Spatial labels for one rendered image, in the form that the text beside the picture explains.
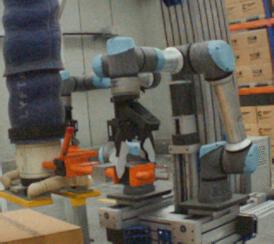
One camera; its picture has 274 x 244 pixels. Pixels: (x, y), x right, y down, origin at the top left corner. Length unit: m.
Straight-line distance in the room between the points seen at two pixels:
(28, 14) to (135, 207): 1.02
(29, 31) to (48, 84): 0.21
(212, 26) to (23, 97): 0.95
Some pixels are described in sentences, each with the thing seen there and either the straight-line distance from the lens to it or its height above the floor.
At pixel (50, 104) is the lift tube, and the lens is 1.68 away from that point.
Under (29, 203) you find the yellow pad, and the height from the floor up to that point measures 1.16.
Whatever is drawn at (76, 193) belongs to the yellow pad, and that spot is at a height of 1.16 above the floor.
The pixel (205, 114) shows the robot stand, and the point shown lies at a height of 1.38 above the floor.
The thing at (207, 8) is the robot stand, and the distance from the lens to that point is 2.17.
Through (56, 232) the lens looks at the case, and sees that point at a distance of 2.00.
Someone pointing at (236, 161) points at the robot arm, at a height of 1.20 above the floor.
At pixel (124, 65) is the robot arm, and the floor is 1.55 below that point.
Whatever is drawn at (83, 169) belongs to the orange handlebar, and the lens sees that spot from 1.43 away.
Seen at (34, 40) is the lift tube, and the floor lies 1.71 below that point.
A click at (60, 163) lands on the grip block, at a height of 1.28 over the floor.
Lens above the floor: 1.44
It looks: 3 degrees down
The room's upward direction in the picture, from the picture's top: 6 degrees counter-clockwise
